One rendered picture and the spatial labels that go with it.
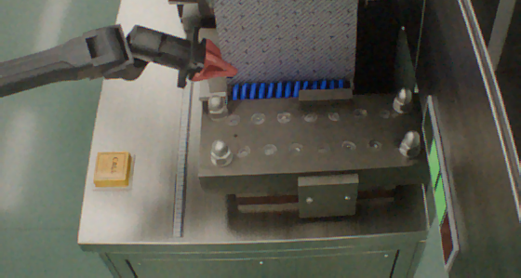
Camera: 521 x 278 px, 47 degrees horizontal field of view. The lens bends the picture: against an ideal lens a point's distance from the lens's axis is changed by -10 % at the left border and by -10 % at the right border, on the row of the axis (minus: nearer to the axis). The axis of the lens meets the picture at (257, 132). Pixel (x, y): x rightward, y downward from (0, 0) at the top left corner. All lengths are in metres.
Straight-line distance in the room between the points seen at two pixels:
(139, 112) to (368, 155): 0.51
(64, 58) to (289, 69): 0.40
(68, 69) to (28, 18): 2.14
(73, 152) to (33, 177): 0.19
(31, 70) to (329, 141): 0.52
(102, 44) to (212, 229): 0.39
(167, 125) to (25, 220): 1.21
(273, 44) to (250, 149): 0.18
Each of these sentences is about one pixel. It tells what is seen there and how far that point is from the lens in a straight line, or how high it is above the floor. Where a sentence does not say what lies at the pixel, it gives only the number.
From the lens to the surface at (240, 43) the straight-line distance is 1.12.
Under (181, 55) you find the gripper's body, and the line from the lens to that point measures 1.12.
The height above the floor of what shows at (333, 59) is 1.08.
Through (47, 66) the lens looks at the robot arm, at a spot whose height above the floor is 1.22.
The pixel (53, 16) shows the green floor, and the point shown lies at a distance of 3.14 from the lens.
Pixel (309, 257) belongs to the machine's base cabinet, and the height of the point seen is 0.82.
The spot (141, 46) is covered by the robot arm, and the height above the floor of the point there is 1.17.
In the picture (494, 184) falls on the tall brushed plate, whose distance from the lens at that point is 0.66.
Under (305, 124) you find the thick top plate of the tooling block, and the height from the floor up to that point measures 1.03.
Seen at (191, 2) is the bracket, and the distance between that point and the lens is 1.17.
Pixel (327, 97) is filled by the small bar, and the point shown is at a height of 1.05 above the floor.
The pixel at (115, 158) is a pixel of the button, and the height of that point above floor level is 0.92.
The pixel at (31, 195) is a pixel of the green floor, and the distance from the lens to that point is 2.48.
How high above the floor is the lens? 1.93
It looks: 53 degrees down
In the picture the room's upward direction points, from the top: 7 degrees counter-clockwise
